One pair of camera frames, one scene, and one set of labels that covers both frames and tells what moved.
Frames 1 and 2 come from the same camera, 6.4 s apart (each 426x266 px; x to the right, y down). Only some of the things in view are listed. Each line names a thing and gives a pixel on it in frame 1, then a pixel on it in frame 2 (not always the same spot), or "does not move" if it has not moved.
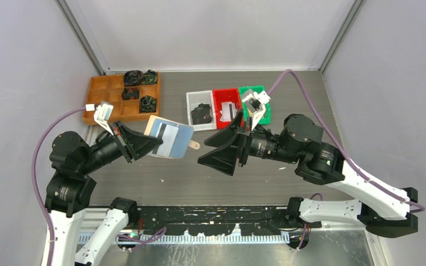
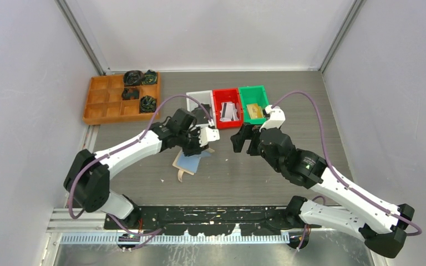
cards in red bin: x=228 y=111 does not move
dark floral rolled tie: x=148 y=104 does not move
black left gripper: x=138 y=144 → x=196 y=149
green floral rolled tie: x=150 y=77 does not move
